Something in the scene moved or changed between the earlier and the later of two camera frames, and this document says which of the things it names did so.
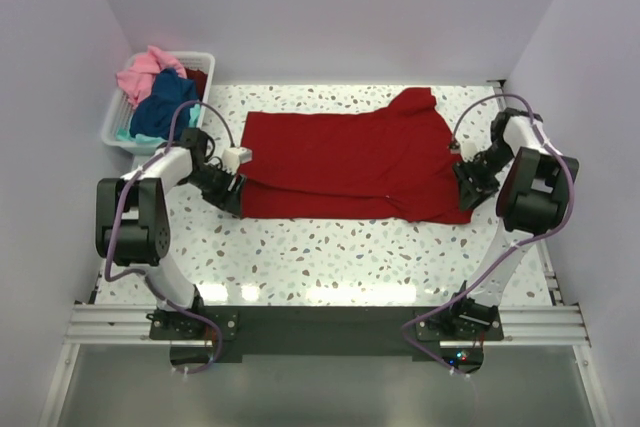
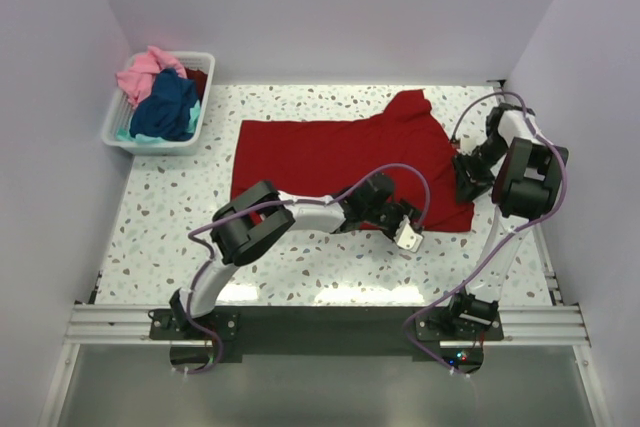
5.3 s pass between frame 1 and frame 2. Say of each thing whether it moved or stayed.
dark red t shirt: stayed
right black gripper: stayed
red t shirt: stayed
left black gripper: moved
